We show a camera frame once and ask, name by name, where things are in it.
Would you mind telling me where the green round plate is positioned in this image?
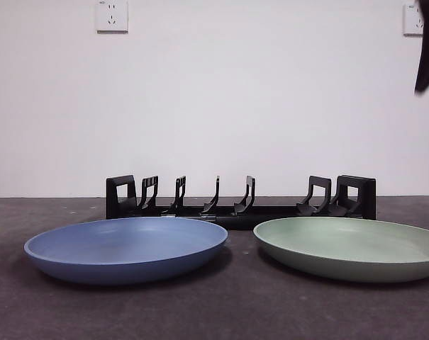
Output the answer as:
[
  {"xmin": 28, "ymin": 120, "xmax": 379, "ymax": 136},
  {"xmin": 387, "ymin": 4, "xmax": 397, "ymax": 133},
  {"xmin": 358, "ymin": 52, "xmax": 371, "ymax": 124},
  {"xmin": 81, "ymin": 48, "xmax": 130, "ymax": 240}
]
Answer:
[{"xmin": 252, "ymin": 216, "xmax": 429, "ymax": 284}]

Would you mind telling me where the blue round plate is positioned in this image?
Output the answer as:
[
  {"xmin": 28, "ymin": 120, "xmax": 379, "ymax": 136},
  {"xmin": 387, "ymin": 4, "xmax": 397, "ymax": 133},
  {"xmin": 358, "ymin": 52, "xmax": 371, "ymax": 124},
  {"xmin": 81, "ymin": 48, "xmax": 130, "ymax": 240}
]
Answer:
[{"xmin": 23, "ymin": 216, "xmax": 229, "ymax": 286}]

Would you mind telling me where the black plastic plate rack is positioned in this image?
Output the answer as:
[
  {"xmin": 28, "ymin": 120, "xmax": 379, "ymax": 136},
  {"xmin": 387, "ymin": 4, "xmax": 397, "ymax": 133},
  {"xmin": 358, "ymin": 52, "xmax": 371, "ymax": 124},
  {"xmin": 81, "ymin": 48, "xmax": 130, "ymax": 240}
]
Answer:
[{"xmin": 106, "ymin": 174, "xmax": 377, "ymax": 232}]

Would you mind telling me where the white wall socket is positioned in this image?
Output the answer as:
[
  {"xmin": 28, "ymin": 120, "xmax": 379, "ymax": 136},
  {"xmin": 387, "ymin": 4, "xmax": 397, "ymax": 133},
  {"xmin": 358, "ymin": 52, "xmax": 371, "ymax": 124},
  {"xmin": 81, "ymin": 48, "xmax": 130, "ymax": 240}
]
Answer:
[
  {"xmin": 403, "ymin": 4, "xmax": 427, "ymax": 37},
  {"xmin": 96, "ymin": 0, "xmax": 129, "ymax": 35}
]

